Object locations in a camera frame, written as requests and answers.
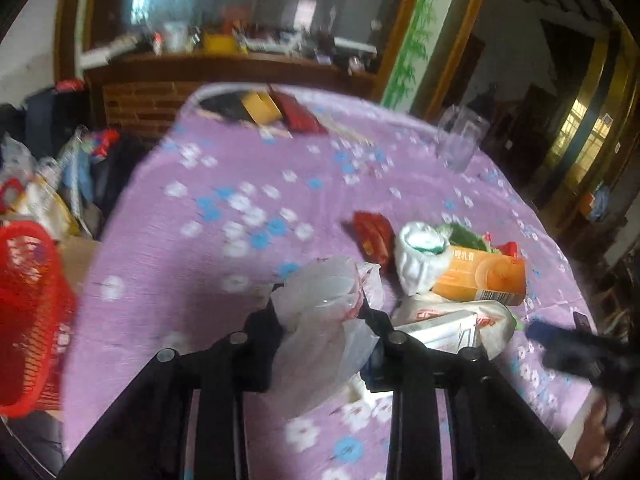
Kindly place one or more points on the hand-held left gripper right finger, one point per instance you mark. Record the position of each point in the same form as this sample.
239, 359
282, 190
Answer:
382, 360

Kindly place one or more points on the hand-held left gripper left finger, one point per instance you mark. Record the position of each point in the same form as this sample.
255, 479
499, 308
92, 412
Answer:
260, 355

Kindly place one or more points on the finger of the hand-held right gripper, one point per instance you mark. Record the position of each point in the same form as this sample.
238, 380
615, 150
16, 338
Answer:
542, 334

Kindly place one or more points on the white plastic bag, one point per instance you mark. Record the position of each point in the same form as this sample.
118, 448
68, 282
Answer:
320, 325

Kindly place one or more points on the orange box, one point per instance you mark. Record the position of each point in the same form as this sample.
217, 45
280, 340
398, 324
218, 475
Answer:
480, 275

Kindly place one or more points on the green wrapper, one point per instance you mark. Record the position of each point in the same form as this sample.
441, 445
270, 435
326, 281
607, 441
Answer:
465, 237

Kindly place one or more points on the red plastic basket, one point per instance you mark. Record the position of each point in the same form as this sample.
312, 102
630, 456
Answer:
30, 310

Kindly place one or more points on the person's right hand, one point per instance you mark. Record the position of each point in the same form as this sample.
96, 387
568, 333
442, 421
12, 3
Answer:
595, 435

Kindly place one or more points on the white packaged box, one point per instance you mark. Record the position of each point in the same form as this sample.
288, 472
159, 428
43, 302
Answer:
495, 325

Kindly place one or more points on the white carton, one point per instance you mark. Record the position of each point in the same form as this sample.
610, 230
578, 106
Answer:
445, 330

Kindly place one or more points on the red wrapper scrap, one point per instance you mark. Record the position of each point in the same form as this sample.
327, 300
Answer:
507, 249

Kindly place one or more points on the white teal tissue pack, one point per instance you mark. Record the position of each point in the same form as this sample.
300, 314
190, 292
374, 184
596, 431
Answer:
417, 265

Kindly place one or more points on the purple floral tablecloth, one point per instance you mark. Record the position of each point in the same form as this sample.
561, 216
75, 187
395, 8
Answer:
210, 240

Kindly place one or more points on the small red snack packet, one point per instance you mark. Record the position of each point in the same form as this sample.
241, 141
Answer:
372, 235

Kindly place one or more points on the cardboard box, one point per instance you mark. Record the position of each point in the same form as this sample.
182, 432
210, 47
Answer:
80, 260

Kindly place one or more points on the clear glass mug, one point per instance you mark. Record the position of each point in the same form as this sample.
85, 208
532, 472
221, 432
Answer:
460, 137

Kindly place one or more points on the long dark red packet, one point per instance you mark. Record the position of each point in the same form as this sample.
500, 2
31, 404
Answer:
297, 112

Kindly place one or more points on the yellow box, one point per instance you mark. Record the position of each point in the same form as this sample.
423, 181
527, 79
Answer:
260, 106

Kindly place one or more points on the black flat pouch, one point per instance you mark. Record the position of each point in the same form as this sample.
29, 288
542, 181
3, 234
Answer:
225, 104

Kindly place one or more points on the red blue packet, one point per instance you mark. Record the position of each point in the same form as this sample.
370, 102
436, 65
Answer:
102, 142

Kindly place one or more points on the wooden counter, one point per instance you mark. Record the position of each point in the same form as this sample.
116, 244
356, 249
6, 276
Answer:
200, 80

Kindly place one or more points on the clear plastic bag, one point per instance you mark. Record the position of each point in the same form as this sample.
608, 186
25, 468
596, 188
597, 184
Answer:
15, 157

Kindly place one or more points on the yellow container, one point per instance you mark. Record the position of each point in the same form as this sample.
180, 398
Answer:
220, 41

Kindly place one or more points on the dark navy bag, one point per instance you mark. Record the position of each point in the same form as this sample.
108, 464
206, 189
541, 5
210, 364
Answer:
50, 115

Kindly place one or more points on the long white box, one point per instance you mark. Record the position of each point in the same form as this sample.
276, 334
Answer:
107, 52

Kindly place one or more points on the golden door frame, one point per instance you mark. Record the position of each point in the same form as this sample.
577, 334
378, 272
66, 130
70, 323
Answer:
585, 120

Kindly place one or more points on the green bamboo wall strip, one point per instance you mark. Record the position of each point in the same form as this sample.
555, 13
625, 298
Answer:
420, 35

